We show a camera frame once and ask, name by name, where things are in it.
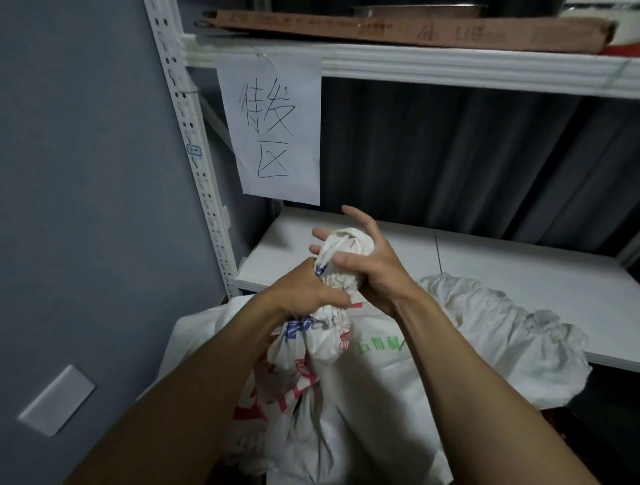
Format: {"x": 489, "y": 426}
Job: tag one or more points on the person's right hand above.
{"x": 385, "y": 275}

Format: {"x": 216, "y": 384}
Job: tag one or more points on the person's left hand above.
{"x": 295, "y": 295}

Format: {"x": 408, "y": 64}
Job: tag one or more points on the person's left fingers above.
{"x": 332, "y": 299}

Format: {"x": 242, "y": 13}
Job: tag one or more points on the person's right thumb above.
{"x": 350, "y": 260}

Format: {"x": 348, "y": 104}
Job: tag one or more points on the white printed plastic bag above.
{"x": 325, "y": 332}

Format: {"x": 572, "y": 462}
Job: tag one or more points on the person's right forearm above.
{"x": 475, "y": 399}

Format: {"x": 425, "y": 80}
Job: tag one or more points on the person's left forearm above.
{"x": 200, "y": 399}

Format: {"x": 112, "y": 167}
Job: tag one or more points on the large white woven sack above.
{"x": 385, "y": 384}

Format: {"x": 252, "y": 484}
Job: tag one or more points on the dark grey curtain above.
{"x": 450, "y": 150}

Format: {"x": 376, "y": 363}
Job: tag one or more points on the white handwritten paper sign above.
{"x": 300, "y": 100}

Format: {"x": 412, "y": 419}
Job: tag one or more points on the small blue-edged label sticker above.
{"x": 193, "y": 150}

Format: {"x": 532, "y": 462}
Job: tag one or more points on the white metal shelving rack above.
{"x": 400, "y": 65}

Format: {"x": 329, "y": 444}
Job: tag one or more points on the long brown cardboard box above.
{"x": 350, "y": 29}

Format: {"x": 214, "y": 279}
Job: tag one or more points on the red flat item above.
{"x": 622, "y": 51}

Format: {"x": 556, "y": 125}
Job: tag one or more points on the white wall switch plate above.
{"x": 55, "y": 399}

